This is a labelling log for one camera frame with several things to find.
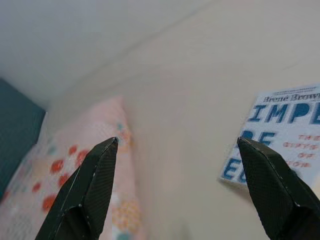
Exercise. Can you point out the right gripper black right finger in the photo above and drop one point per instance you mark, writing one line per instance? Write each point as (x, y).
(275, 195)

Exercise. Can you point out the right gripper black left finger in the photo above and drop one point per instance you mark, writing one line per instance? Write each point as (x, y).
(82, 200)

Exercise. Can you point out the pink dotted pillow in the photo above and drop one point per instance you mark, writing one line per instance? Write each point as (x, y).
(50, 175)

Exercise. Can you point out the white book blue letters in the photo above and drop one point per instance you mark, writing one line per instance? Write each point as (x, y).
(282, 117)

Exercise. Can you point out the teal upholstered headboard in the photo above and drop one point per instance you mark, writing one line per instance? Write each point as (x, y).
(17, 130)

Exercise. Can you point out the beige sheeted bed mattress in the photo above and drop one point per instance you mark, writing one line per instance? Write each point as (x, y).
(187, 112)

